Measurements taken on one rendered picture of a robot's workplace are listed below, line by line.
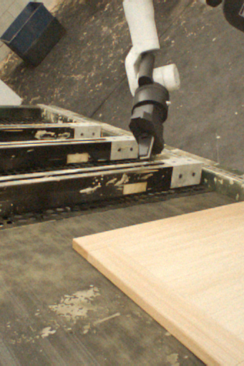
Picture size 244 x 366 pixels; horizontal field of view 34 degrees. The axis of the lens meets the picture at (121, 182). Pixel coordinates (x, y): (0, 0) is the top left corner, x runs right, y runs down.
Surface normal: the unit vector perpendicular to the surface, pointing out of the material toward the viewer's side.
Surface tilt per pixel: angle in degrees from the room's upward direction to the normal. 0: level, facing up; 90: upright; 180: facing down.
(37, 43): 91
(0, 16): 90
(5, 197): 90
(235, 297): 52
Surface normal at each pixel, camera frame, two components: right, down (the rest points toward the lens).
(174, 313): 0.10, -0.95
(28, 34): 0.55, 0.37
